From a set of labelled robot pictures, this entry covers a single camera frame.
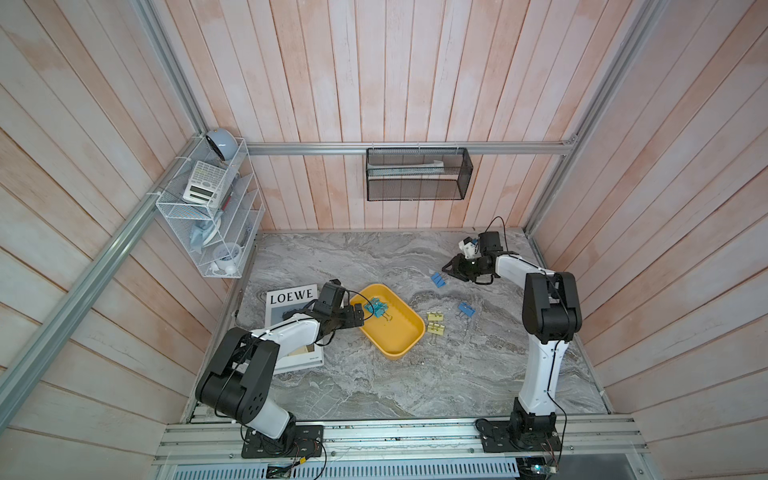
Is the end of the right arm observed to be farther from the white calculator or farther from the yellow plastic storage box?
the white calculator

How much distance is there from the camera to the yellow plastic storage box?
0.89 meters

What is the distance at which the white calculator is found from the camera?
2.40ft

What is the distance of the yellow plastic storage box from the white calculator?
474mm
